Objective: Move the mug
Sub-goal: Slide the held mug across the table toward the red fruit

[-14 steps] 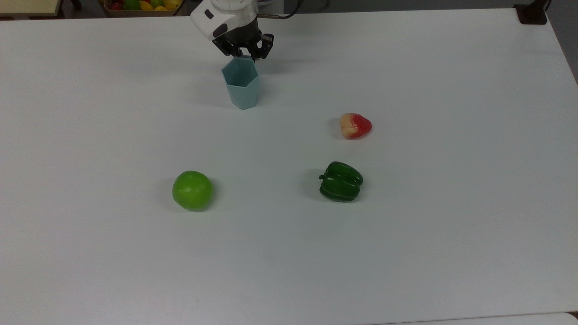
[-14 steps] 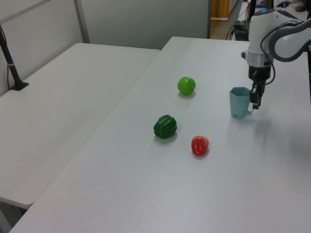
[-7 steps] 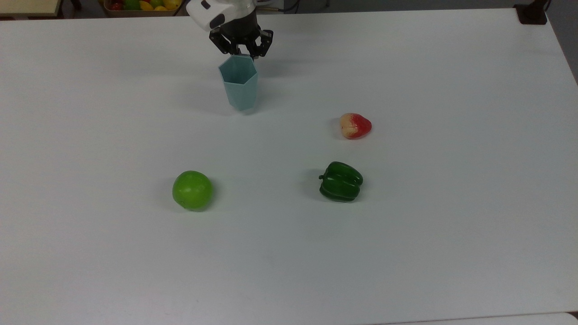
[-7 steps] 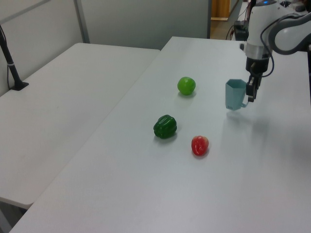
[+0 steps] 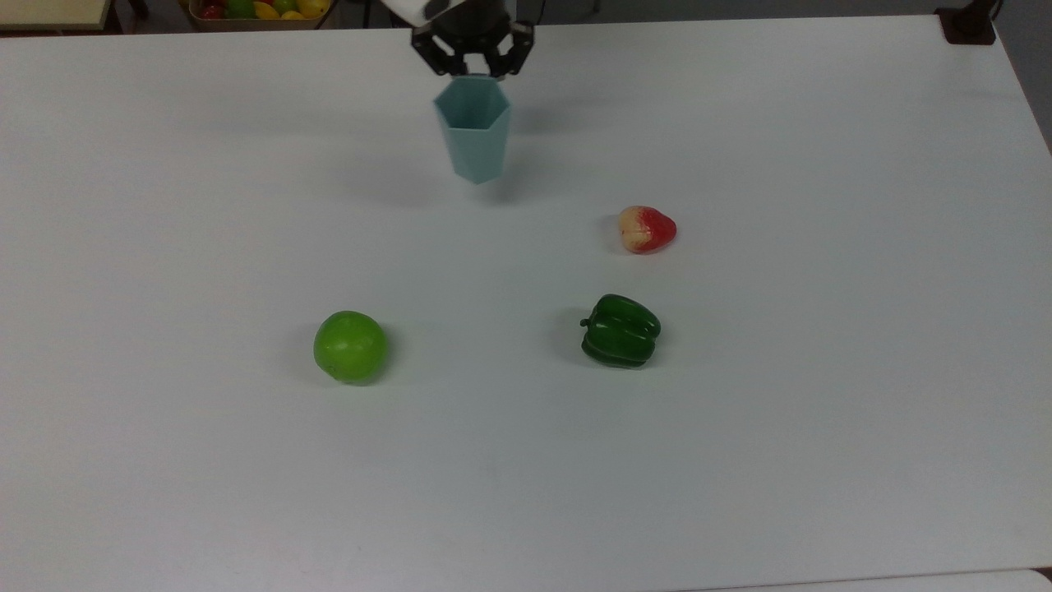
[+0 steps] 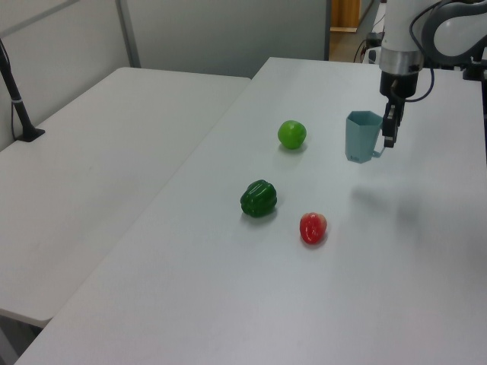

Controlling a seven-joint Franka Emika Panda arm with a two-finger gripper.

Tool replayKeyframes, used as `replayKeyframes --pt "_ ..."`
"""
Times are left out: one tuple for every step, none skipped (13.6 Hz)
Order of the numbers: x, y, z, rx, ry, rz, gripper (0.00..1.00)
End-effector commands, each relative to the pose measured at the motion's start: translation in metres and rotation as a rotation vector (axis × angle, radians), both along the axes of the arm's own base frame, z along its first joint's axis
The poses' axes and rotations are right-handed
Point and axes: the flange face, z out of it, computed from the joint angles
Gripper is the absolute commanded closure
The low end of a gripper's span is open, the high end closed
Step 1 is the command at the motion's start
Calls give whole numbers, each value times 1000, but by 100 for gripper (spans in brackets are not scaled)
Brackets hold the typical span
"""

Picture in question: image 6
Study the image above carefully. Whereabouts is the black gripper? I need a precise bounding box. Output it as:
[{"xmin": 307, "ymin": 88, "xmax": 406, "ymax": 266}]
[{"xmin": 379, "ymin": 69, "xmax": 420, "ymax": 148}]

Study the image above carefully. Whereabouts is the light blue hexagonal mug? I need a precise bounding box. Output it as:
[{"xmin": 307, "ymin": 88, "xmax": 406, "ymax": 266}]
[{"xmin": 345, "ymin": 110, "xmax": 387, "ymax": 165}]

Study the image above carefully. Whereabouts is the light green toy apple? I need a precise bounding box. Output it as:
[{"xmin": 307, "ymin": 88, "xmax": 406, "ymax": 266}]
[{"xmin": 277, "ymin": 119, "xmax": 307, "ymax": 151}]

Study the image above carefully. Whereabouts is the brown wooden door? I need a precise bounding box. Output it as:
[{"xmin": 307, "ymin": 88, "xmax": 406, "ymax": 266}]
[{"xmin": 329, "ymin": 0, "xmax": 361, "ymax": 33}]

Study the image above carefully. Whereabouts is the red and cream toy fruit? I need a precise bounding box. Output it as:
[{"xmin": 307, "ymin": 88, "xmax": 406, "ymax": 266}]
[{"xmin": 299, "ymin": 211, "xmax": 329, "ymax": 246}]

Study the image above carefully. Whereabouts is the dark green toy bell pepper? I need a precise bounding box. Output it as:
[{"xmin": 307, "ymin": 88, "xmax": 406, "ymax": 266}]
[{"xmin": 239, "ymin": 179, "xmax": 279, "ymax": 219}]

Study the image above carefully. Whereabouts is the grey partition panel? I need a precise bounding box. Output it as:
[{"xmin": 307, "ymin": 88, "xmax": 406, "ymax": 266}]
[{"xmin": 116, "ymin": 0, "xmax": 332, "ymax": 79}]

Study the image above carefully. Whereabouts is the white side table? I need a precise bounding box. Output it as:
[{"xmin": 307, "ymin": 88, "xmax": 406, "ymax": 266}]
[{"xmin": 0, "ymin": 66, "xmax": 253, "ymax": 328}]

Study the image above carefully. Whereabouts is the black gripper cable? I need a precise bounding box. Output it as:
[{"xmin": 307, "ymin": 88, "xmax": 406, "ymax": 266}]
[{"xmin": 406, "ymin": 3, "xmax": 435, "ymax": 103}]

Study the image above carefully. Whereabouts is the background device with cables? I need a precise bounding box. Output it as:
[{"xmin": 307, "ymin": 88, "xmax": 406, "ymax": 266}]
[{"xmin": 355, "ymin": 31, "xmax": 383, "ymax": 65}]

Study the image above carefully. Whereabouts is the black bracket on table edge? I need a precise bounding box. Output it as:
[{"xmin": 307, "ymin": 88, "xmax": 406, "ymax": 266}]
[{"xmin": 461, "ymin": 56, "xmax": 487, "ymax": 81}]

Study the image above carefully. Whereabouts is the black camera stand pole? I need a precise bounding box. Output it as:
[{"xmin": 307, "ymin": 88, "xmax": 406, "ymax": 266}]
[{"xmin": 0, "ymin": 36, "xmax": 46, "ymax": 144}]

